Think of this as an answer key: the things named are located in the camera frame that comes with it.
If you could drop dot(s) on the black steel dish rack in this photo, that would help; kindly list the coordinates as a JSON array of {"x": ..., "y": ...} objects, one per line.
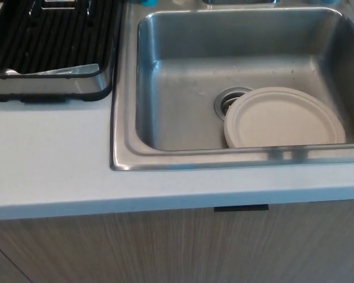
[{"x": 47, "y": 85}]

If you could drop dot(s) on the plain wood cabinet door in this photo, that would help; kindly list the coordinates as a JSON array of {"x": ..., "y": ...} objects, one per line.
[{"x": 194, "y": 250}]

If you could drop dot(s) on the stainless steel sink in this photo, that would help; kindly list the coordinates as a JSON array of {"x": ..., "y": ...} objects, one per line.
[{"x": 180, "y": 103}]

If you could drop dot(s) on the teal object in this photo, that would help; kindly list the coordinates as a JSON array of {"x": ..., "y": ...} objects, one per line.
[{"x": 149, "y": 2}]

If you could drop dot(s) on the silver spoon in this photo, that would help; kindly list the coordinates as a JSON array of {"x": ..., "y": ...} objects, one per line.
[{"x": 10, "y": 71}]

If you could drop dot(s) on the black tab under counter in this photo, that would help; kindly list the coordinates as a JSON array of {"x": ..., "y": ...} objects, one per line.
[{"x": 241, "y": 207}]

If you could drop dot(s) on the white paper plate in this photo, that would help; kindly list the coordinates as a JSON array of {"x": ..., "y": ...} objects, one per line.
[{"x": 283, "y": 121}]

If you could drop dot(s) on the metal sink drain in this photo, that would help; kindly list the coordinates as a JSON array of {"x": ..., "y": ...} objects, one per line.
[{"x": 221, "y": 101}]

